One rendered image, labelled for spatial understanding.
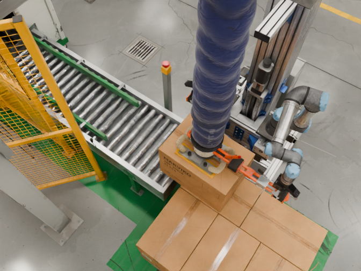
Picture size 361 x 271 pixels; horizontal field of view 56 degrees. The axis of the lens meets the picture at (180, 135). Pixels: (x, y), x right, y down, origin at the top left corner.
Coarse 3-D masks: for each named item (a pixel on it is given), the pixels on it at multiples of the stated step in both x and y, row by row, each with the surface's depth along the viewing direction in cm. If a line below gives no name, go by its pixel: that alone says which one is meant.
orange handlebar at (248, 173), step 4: (188, 132) 242; (188, 136) 241; (220, 148) 236; (216, 152) 235; (224, 152) 234; (220, 156) 233; (224, 160) 232; (228, 160) 232; (240, 168) 229; (248, 168) 228; (244, 172) 227; (248, 172) 227; (252, 172) 227; (248, 176) 226; (252, 176) 226; (252, 180) 226; (256, 180) 224; (272, 184) 223; (268, 188) 222; (288, 196) 219
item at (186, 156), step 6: (186, 150) 248; (192, 150) 249; (180, 156) 246; (186, 156) 245; (192, 162) 244; (204, 162) 240; (210, 162) 244; (198, 168) 241; (204, 168) 241; (210, 174) 239
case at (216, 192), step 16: (176, 128) 260; (160, 160) 267; (176, 160) 246; (208, 160) 247; (176, 176) 271; (192, 176) 248; (224, 176) 240; (240, 176) 246; (192, 192) 274; (208, 192) 251; (224, 192) 234
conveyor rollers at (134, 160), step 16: (32, 64) 361; (48, 64) 358; (64, 64) 362; (80, 64) 358; (32, 80) 349; (64, 80) 349; (80, 96) 339; (112, 96) 339; (96, 112) 329; (128, 112) 329; (144, 112) 331; (112, 128) 321; (128, 128) 321; (160, 128) 320; (112, 144) 312; (160, 144) 312; (144, 160) 304; (160, 176) 297
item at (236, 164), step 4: (232, 160) 231; (236, 160) 231; (240, 160) 231; (228, 164) 228; (232, 164) 229; (236, 164) 229; (240, 164) 229; (232, 168) 228; (236, 168) 228; (236, 172) 230
